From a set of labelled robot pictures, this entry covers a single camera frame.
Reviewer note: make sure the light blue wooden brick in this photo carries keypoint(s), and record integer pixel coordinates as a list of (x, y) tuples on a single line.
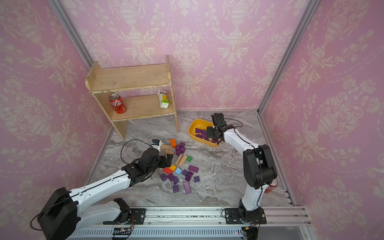
[(178, 171)]

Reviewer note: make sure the yellow plastic storage bin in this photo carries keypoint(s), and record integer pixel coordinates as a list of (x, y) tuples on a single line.
[(202, 138)]

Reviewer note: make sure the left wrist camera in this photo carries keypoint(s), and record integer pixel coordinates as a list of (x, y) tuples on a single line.
[(156, 144)]

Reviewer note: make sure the purple long front brick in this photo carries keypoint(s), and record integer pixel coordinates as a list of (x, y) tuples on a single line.
[(187, 187)]

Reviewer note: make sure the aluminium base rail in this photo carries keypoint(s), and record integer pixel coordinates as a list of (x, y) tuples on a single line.
[(205, 223)]

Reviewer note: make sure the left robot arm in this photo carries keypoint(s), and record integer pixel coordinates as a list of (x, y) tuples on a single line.
[(67, 211)]

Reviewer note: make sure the orange wooden brick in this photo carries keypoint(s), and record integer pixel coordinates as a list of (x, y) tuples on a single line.
[(173, 143)]

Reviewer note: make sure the red cola can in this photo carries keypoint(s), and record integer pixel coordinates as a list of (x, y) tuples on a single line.
[(117, 103)]

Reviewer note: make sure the natural wood long brick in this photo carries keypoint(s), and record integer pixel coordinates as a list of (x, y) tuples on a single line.
[(183, 160), (178, 160)]

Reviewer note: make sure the white green juice carton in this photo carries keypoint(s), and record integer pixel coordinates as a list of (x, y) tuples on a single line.
[(163, 98)]

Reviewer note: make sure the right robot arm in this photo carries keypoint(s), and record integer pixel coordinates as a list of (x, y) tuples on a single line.
[(258, 166)]

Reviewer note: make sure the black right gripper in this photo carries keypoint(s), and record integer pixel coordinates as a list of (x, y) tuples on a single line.
[(210, 132)]

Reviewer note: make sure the wooden two-tier shelf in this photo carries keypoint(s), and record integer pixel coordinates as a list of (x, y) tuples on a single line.
[(103, 82)]

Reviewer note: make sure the red flat wooden brick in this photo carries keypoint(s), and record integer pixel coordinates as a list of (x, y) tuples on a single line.
[(168, 171)]

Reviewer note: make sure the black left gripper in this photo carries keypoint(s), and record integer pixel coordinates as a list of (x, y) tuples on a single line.
[(164, 161)]

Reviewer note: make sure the natural wood flat brick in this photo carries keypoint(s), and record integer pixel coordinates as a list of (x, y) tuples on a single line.
[(168, 152)]

